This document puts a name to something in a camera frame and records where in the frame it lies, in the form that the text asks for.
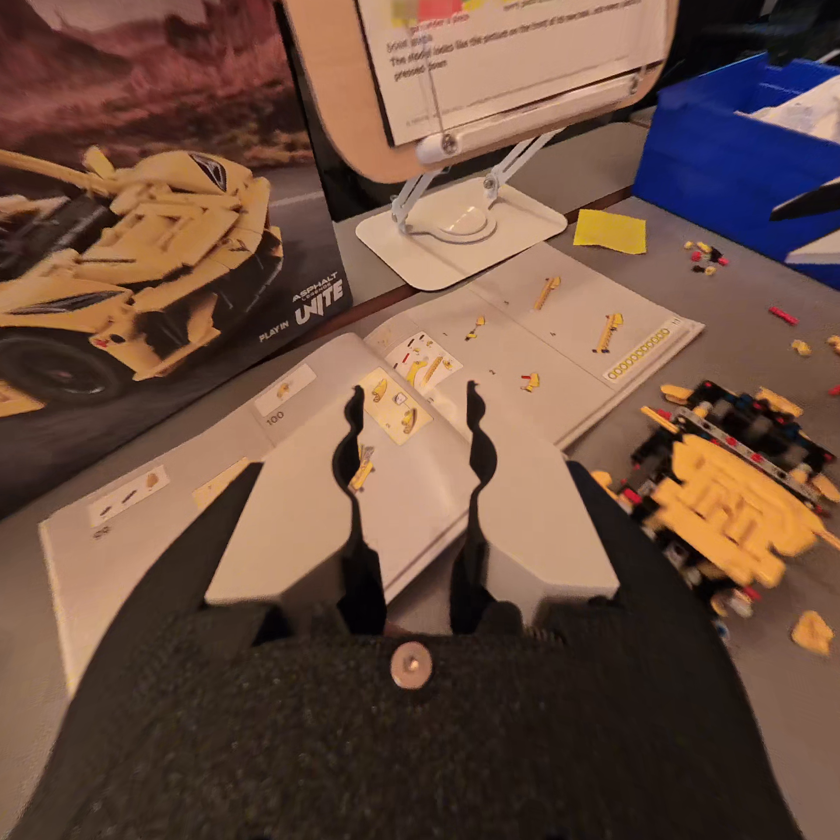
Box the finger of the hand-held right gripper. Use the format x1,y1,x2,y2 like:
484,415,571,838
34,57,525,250
784,226,840,266
769,177,840,223

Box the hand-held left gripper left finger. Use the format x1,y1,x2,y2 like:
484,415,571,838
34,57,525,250
205,386,388,634

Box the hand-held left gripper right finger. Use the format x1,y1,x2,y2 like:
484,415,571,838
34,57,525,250
449,379,621,632

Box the yellow black toy car model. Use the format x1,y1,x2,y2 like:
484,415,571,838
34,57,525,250
630,379,840,621

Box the grey desk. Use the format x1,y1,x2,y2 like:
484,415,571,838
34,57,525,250
0,121,840,840

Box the scattered small toy pieces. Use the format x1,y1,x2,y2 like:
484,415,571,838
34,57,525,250
682,239,840,398

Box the blue storage bin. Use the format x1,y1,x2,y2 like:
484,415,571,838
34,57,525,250
633,52,840,290

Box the yellow paper note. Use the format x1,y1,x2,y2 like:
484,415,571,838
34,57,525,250
573,209,647,256

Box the building instruction booklet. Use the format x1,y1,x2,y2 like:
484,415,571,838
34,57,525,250
39,243,706,697

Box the printed instruction sheet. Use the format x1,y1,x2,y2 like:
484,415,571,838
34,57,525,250
357,0,667,148

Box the toy car set box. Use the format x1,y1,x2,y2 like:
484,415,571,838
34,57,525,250
0,0,355,519

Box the wooden document stand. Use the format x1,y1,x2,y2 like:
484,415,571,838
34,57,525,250
282,0,680,291

